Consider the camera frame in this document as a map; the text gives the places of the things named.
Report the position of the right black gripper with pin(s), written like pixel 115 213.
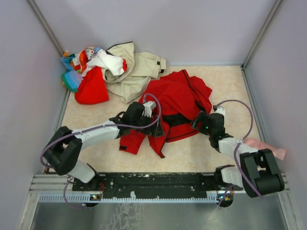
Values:
pixel 202 117

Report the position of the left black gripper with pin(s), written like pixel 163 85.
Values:
pixel 154 131

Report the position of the red zip jacket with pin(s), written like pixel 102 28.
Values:
pixel 181 97

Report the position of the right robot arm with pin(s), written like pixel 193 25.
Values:
pixel 256 170

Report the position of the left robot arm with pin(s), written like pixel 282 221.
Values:
pixel 63 150

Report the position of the beige jacket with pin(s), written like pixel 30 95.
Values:
pixel 142 67

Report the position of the red cloth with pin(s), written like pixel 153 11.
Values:
pixel 92 89

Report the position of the pink cloth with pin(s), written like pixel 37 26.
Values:
pixel 258 144

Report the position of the colourful striped cloth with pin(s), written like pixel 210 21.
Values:
pixel 72 77

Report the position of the white printed shirt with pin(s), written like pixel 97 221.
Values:
pixel 92 57

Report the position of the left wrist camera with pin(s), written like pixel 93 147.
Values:
pixel 148 108

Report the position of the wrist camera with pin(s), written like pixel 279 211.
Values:
pixel 148 108
pixel 219 110

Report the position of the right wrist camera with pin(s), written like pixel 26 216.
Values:
pixel 219 110

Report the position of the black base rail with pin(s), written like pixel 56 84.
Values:
pixel 152 185

